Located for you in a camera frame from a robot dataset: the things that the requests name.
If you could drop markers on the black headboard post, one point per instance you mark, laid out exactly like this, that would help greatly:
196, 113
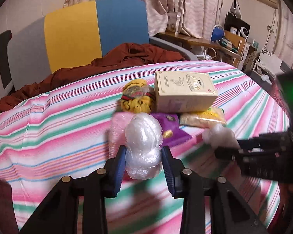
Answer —
3, 58

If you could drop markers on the large white plastic-wrapped ball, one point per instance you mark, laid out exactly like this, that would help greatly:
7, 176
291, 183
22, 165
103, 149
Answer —
144, 136

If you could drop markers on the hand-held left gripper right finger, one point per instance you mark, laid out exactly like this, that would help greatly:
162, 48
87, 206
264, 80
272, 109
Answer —
169, 170

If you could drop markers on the cream cardboard box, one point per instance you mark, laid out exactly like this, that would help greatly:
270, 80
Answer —
183, 95

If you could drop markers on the white leaf-print storage box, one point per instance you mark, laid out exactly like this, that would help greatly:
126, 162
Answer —
271, 58

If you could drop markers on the black shelf box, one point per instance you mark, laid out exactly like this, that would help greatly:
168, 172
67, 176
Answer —
234, 22

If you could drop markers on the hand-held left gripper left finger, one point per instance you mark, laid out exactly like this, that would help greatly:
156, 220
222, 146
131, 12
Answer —
119, 168

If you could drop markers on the yellow grain packet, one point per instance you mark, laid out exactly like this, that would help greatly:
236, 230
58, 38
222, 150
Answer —
205, 119

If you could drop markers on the red patterned blanket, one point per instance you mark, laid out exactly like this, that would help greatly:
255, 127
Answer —
280, 100

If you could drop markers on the grey bed frame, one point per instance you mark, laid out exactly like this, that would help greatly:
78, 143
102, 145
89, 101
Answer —
175, 46

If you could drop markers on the maroon blanket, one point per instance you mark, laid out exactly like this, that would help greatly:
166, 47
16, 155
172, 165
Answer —
127, 56

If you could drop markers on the grey yellow blue chair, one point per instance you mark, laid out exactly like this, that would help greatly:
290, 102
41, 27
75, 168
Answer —
70, 34

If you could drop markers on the wooden desk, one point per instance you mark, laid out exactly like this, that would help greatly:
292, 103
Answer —
200, 41

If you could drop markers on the small white bundle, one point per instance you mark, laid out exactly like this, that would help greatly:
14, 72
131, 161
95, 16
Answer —
219, 136

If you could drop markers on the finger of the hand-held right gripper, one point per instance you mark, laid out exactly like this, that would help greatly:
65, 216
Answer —
249, 162
266, 140

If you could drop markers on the yellow sock bundle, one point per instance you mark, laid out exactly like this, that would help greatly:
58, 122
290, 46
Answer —
135, 102

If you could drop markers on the pink bubble wrap bundle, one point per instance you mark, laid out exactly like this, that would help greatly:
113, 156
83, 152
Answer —
118, 131

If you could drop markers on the tan desk organizer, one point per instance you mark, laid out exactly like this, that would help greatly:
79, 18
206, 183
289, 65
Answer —
235, 41

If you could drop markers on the white carton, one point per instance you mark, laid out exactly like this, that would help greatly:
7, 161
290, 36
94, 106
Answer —
173, 23

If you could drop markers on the purple snack packet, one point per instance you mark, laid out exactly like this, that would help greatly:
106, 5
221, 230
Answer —
172, 131

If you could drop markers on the white bed rail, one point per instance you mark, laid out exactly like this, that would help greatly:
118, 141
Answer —
0, 97

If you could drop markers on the patterned beige curtain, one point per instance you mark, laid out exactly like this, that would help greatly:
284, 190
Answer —
190, 2

